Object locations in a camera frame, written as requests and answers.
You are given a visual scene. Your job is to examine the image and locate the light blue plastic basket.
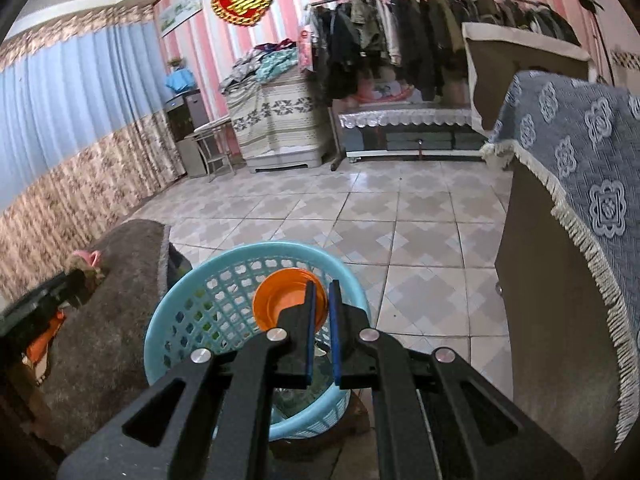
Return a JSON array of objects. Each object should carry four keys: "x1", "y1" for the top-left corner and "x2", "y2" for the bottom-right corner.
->
[{"x1": 143, "y1": 240, "x2": 370, "y2": 441}]

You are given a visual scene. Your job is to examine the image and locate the cloth covered storage box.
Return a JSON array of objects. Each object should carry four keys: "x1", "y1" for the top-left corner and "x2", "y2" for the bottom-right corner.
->
[{"x1": 224, "y1": 68, "x2": 333, "y2": 172}]

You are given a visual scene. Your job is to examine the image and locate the pile of folded clothes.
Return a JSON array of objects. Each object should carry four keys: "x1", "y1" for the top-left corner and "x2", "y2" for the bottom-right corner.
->
[{"x1": 219, "y1": 38, "x2": 298, "y2": 93}]

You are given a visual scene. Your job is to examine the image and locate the landscape wall picture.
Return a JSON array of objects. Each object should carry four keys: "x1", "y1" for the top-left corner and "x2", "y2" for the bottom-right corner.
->
[{"x1": 158, "y1": 0, "x2": 203, "y2": 37}]

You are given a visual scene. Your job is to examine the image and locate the black water dispenser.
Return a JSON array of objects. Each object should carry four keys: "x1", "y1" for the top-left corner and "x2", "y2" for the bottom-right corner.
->
[{"x1": 164, "y1": 90, "x2": 209, "y2": 178}]

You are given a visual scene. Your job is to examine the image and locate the orange plastic cup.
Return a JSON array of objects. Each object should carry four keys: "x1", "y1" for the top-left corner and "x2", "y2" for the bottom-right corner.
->
[{"x1": 252, "y1": 268, "x2": 329, "y2": 332}]

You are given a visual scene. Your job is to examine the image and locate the cloth covered television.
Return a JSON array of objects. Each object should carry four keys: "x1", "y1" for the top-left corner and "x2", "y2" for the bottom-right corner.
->
[{"x1": 462, "y1": 22, "x2": 598, "y2": 136}]

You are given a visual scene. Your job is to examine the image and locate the blue and floral curtain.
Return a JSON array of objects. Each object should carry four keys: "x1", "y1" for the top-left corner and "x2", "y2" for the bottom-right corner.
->
[{"x1": 1, "y1": 6, "x2": 183, "y2": 300}]

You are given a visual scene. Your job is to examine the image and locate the pink piggy bank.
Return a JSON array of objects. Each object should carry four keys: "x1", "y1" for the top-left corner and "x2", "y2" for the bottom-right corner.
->
[{"x1": 65, "y1": 250, "x2": 102, "y2": 275}]

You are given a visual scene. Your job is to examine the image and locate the clothes rack with coats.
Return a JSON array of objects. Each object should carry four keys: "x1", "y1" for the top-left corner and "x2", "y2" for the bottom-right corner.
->
[{"x1": 300, "y1": 0, "x2": 579, "y2": 112}]

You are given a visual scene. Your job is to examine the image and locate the blue floral fringed cloth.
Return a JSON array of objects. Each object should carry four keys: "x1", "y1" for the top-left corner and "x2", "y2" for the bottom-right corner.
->
[{"x1": 480, "y1": 70, "x2": 639, "y2": 444}]

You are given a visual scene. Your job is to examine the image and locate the low tv stand lace cover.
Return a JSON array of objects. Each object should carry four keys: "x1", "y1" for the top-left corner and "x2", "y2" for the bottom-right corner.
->
[{"x1": 337, "y1": 103, "x2": 486, "y2": 160}]

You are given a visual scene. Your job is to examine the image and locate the small grey stool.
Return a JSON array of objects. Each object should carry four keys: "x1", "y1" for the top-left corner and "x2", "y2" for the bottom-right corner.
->
[{"x1": 192, "y1": 116, "x2": 236, "y2": 180}]

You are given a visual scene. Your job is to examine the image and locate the grey fuzzy table mat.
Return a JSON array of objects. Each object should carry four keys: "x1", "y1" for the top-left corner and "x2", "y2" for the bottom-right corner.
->
[{"x1": 41, "y1": 219, "x2": 170, "y2": 453}]

